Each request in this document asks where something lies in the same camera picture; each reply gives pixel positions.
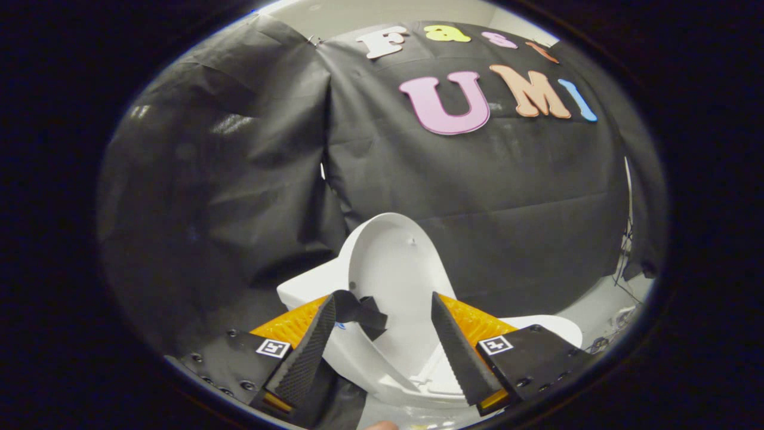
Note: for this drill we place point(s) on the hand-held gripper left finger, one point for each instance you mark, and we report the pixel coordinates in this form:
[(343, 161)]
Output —
[(310, 352)]

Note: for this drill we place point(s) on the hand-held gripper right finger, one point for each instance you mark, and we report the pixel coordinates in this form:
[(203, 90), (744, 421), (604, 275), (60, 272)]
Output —
[(456, 352)]

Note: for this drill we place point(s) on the black lid pull tab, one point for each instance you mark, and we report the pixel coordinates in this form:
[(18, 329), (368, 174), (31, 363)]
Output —
[(358, 310)]

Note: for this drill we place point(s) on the white toilet lid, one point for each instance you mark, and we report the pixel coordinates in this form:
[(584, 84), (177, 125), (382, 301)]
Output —
[(394, 269)]

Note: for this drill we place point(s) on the white toilet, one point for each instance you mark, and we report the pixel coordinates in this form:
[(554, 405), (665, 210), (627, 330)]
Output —
[(304, 288)]

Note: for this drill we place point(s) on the black backdrop cloth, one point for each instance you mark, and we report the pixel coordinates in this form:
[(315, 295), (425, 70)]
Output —
[(507, 197)]

